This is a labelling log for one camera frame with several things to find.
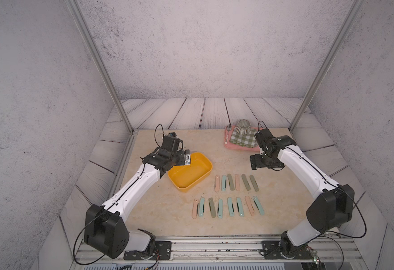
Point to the pink folding fruit knife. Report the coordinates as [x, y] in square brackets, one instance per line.
[217, 183]

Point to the teal folding fruit knife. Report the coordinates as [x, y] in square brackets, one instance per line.
[201, 207]

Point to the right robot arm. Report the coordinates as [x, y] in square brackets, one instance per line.
[333, 202]

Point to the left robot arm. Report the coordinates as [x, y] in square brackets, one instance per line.
[105, 225]

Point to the yellow plastic storage box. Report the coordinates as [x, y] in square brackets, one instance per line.
[187, 176]

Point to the green checkered cloth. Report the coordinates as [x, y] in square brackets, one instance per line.
[248, 140]

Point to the striped ceramic cup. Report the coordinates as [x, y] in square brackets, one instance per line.
[242, 127]

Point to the pink plastic tray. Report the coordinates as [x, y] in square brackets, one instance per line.
[236, 147]

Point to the pink handled spoon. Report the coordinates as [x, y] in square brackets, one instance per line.
[227, 131]

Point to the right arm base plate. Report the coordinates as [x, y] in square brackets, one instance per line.
[275, 251]

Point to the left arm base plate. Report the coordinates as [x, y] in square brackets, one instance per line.
[156, 250]

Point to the aluminium rail base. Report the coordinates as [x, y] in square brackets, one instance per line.
[231, 253]

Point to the right aluminium frame post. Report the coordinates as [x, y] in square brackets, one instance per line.
[338, 41]

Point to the aluminium frame post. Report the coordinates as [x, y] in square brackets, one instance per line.
[84, 30]
[338, 41]

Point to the left aluminium frame post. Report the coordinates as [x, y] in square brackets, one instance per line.
[84, 30]

